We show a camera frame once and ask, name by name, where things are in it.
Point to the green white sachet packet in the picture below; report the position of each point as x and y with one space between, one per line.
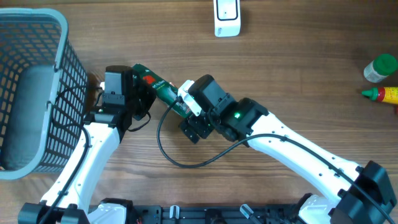
165 91

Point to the red yellow green-capped bottle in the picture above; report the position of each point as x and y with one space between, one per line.
382 94

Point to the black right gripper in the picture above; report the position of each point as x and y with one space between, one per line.
200 129

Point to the grey plastic mesh basket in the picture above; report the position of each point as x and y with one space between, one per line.
43 92

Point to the green lidded round jar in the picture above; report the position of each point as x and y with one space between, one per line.
380 68

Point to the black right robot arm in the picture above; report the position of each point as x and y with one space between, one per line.
350 193

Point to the white barcode scanner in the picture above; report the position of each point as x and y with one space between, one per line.
227 18

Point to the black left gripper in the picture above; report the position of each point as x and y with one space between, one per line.
150 93

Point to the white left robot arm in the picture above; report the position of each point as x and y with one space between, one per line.
126 97

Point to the black mounting rail base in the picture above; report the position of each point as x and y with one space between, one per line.
202 214

